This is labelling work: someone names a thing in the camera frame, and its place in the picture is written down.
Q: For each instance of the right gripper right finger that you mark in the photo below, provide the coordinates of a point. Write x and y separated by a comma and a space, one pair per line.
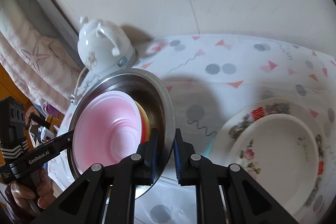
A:
224, 194

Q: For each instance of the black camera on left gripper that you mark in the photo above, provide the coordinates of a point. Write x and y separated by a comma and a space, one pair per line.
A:
14, 143

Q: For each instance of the stainless steel bowl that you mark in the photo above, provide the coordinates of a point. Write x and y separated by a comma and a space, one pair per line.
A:
149, 91

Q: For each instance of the white mug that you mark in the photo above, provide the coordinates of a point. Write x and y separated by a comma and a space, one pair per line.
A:
45, 135

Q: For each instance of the patterned white tablecloth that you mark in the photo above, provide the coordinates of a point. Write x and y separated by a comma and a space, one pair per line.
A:
211, 78

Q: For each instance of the white dragon pattern plate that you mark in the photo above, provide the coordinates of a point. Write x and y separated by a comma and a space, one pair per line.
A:
241, 121

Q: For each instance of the teal plastic plate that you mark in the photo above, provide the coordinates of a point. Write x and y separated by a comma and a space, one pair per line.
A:
208, 148

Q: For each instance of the white rose flower plate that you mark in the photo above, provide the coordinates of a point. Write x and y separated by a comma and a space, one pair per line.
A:
280, 153

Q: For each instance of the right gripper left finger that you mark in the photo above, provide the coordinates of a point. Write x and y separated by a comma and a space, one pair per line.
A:
105, 194

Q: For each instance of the white ceramic electric kettle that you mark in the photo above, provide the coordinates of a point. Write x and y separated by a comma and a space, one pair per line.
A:
104, 47

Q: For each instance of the pink striped starfish curtain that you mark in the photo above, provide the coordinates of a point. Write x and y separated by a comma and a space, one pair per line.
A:
38, 65

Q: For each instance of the yellow plastic bowl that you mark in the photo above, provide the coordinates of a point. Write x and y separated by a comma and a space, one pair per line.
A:
145, 125

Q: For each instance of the left hand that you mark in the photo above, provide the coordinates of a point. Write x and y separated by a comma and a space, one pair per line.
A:
20, 195

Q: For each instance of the red plastic bowl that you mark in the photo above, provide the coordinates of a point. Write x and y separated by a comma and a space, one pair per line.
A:
108, 130

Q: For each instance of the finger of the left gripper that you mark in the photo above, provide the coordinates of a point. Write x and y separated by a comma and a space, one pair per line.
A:
59, 143

